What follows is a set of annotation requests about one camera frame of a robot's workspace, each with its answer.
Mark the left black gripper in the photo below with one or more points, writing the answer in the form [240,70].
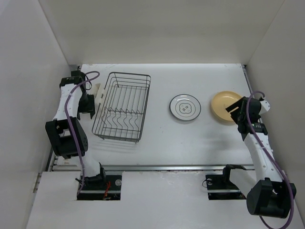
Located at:
[88,109]

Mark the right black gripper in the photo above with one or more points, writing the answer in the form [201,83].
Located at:
[238,103]

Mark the yellow plate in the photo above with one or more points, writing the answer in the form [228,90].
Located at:
[223,121]
[221,101]

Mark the white plate black outline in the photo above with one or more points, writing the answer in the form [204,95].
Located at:
[185,107]

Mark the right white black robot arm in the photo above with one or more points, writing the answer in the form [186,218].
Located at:
[268,194]

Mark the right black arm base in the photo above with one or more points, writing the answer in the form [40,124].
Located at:
[221,186]

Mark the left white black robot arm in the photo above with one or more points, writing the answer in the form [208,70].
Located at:
[66,135]

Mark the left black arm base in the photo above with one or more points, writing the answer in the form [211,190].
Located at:
[101,187]

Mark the white plastic cutlery holder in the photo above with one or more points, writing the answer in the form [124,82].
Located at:
[98,93]

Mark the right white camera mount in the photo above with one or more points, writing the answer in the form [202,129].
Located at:
[265,106]

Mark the black wire dish rack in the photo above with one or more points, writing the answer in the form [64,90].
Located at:
[120,114]

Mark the metal rail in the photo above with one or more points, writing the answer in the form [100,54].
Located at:
[142,168]

